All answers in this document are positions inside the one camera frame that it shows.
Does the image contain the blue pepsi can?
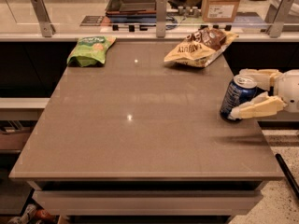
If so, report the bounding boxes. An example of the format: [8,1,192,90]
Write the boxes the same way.
[220,75,257,120]

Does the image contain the black rod on floor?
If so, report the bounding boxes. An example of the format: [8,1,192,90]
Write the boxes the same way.
[275,153,299,200]

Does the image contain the left metal glass bracket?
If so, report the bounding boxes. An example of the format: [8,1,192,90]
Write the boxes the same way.
[30,0,56,37]

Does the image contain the white drawer front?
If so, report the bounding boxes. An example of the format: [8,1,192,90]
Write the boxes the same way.
[33,190,263,216]

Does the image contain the yellow brown chip bag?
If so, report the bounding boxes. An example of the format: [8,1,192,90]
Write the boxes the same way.
[164,27,238,68]

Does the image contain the right metal glass bracket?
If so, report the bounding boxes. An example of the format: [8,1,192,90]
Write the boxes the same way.
[266,0,296,38]

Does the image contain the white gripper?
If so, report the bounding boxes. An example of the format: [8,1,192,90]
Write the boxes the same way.
[230,69,299,119]

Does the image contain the green rice chip bag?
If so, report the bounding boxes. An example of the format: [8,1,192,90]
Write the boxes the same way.
[66,36,116,67]

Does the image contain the cardboard box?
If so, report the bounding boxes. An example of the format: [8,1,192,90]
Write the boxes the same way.
[201,0,240,22]

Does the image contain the snack packages under table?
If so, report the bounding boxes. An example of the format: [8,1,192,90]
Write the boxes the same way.
[7,204,57,224]

